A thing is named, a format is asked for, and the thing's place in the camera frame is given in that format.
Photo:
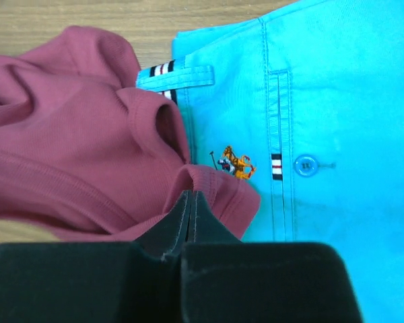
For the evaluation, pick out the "turquoise folded shorts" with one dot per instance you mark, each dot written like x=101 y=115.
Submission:
x=311 y=96

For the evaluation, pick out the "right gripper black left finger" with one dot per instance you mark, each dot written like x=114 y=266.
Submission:
x=167 y=236

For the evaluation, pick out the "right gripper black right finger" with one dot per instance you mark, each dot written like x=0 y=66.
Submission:
x=204 y=227

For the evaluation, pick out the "maroon tank top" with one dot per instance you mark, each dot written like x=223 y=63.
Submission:
x=86 y=154

